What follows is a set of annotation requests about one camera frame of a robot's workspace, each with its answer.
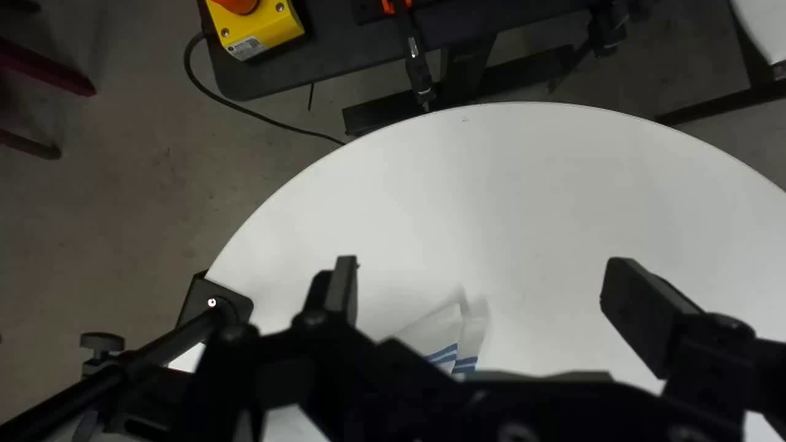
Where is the yellow emergency stop box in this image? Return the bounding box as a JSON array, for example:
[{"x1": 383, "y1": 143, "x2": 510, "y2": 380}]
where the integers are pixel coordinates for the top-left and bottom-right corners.
[{"x1": 201, "y1": 0, "x2": 306, "y2": 63}]

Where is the dark red metal frame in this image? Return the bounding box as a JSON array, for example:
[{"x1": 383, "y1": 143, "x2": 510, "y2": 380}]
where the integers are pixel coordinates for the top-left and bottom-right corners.
[{"x1": 0, "y1": 32, "x2": 99, "y2": 162}]

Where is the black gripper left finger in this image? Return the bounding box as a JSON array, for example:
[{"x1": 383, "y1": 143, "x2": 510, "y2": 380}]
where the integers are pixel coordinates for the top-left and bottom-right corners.
[{"x1": 321, "y1": 253, "x2": 364, "y2": 329}]

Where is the black camera stand with clamp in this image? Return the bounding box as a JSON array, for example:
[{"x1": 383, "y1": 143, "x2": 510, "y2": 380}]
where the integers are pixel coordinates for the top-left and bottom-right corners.
[{"x1": 0, "y1": 267, "x2": 258, "y2": 442}]

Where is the black floor cable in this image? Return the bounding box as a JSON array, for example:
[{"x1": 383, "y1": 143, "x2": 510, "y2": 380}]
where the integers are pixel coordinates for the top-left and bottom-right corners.
[{"x1": 181, "y1": 28, "x2": 349, "y2": 150}]

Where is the white towel with blue stripes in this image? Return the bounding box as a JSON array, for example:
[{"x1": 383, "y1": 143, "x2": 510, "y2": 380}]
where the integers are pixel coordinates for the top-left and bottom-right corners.
[{"x1": 391, "y1": 285, "x2": 496, "y2": 382}]

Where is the black perforated cart top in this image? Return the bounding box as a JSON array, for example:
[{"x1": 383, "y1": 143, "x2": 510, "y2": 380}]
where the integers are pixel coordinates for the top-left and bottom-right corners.
[{"x1": 193, "y1": 0, "x2": 633, "y2": 137}]

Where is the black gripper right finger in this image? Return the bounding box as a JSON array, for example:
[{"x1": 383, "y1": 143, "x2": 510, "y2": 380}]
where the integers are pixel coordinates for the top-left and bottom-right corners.
[{"x1": 599, "y1": 254, "x2": 708, "y2": 387}]

